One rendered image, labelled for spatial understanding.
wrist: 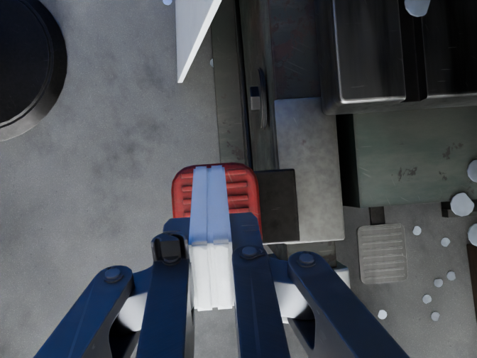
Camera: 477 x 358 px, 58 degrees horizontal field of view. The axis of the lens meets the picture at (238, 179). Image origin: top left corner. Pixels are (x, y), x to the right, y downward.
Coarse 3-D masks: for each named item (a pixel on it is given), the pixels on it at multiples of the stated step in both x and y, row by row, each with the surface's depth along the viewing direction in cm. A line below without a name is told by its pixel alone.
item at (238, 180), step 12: (192, 168) 29; (228, 168) 29; (240, 168) 29; (180, 180) 29; (192, 180) 29; (228, 180) 29; (240, 180) 29; (252, 180) 29; (180, 192) 29; (228, 192) 29; (240, 192) 29; (252, 192) 29; (180, 204) 29; (228, 204) 29; (240, 204) 29; (252, 204) 29; (180, 216) 29
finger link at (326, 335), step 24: (288, 264) 14; (312, 264) 14; (312, 288) 13; (336, 288) 13; (336, 312) 12; (360, 312) 12; (312, 336) 14; (336, 336) 11; (360, 336) 11; (384, 336) 11
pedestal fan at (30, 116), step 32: (0, 0) 101; (32, 0) 103; (0, 32) 100; (32, 32) 101; (0, 64) 100; (32, 64) 100; (64, 64) 103; (0, 96) 100; (32, 96) 100; (0, 128) 100
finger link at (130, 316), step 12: (168, 228) 17; (180, 228) 17; (144, 276) 14; (192, 276) 15; (144, 288) 14; (192, 288) 15; (132, 300) 14; (144, 300) 14; (192, 300) 15; (120, 312) 14; (132, 312) 14; (120, 324) 14; (132, 324) 14
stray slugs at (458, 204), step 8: (408, 0) 35; (416, 0) 35; (424, 0) 35; (408, 8) 35; (416, 8) 35; (424, 8) 35; (416, 16) 36; (472, 168) 41; (472, 176) 41; (456, 200) 41; (464, 200) 41; (456, 208) 41; (464, 208) 41; (472, 208) 41; (472, 232) 41; (472, 240) 41
